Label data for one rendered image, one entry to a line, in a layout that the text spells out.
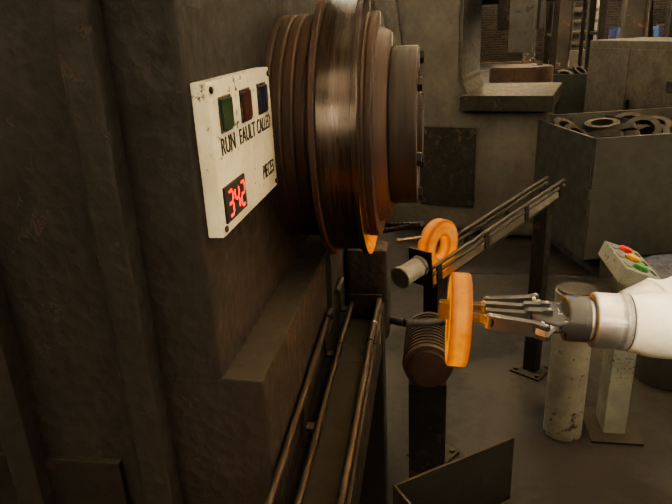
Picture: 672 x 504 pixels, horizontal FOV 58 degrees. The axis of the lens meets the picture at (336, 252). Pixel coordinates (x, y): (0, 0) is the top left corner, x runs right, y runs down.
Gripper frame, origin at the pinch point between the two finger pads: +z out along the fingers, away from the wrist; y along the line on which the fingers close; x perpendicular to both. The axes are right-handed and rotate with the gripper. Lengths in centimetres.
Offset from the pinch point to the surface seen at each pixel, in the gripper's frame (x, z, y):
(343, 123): 30.3, 19.4, -1.9
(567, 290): -31, -37, 82
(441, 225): -7, 2, 67
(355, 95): 34.4, 17.7, -1.8
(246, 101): 34.8, 30.4, -14.5
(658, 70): 13, -154, 390
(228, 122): 33, 30, -22
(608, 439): -81, -57, 79
